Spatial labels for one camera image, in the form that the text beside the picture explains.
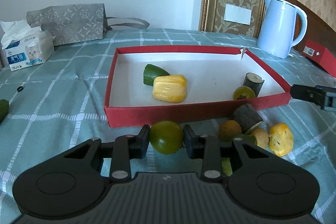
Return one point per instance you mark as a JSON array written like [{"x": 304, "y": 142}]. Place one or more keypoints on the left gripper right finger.
[{"x": 206, "y": 148}]

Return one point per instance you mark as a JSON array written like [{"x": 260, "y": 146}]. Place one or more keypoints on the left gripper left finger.
[{"x": 125, "y": 148}]

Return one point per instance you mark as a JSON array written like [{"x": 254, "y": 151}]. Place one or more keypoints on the orange brown round fruit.
[{"x": 229, "y": 129}]

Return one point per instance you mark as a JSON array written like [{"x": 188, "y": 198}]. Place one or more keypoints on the green lime wedge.
[{"x": 226, "y": 165}]

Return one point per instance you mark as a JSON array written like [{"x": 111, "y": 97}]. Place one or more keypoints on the green round fruit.
[
  {"x": 243, "y": 92},
  {"x": 166, "y": 137}
]

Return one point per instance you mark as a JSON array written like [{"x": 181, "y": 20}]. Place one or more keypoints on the tan longan fruit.
[{"x": 261, "y": 136}]

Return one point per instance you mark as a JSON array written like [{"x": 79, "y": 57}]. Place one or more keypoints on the small yellow jackfruit piece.
[{"x": 281, "y": 140}]

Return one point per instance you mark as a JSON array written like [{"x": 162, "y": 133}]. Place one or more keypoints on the large yellow jackfruit piece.
[{"x": 172, "y": 88}]

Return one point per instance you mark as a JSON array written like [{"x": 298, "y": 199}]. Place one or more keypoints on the green avocado wedge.
[{"x": 150, "y": 72}]

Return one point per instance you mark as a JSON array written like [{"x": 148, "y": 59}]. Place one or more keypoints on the cut cucumber piece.
[{"x": 4, "y": 109}]

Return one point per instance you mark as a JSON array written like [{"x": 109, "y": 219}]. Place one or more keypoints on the small red box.
[{"x": 321, "y": 56}]

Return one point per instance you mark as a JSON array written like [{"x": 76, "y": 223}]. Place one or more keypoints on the red shallow cardboard box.
[{"x": 212, "y": 73}]

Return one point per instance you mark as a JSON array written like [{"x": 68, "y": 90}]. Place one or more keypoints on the light blue electric kettle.
[{"x": 283, "y": 27}]

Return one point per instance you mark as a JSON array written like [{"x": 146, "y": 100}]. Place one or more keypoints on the grey patterned paper bag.
[{"x": 70, "y": 24}]

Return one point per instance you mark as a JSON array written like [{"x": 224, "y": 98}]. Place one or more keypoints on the cat print tissue box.
[{"x": 24, "y": 45}]

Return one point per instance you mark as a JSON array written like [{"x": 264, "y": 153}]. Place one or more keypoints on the white wall switch panel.
[{"x": 237, "y": 14}]

